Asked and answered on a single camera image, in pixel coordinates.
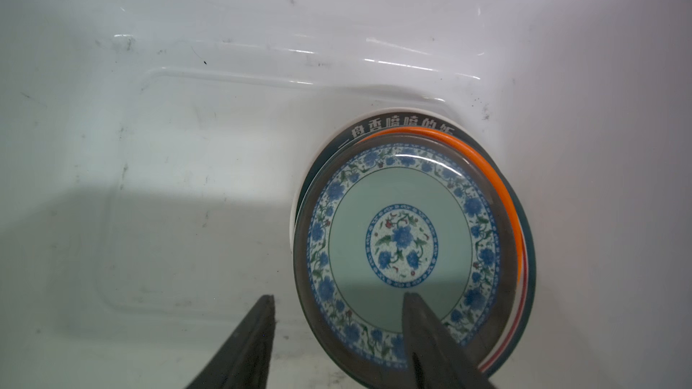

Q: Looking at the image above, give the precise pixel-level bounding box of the white plate green red rim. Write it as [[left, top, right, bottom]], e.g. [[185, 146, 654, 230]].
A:
[[289, 108, 537, 376]]

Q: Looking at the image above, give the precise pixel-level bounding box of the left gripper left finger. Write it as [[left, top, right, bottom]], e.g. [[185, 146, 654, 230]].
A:
[[187, 295, 276, 389]]

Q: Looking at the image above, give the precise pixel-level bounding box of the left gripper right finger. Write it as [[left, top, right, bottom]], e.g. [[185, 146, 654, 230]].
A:
[[402, 293, 494, 389]]

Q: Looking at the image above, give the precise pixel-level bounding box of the orange plate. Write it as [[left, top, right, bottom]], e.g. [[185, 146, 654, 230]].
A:
[[362, 126, 529, 278]]

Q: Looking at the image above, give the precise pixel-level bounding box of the teal patterned plate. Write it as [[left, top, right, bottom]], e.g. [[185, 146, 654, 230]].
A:
[[293, 134, 519, 388]]

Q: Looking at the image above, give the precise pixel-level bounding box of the white plastic bin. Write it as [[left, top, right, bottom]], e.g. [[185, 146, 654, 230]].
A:
[[1, 0, 691, 388]]

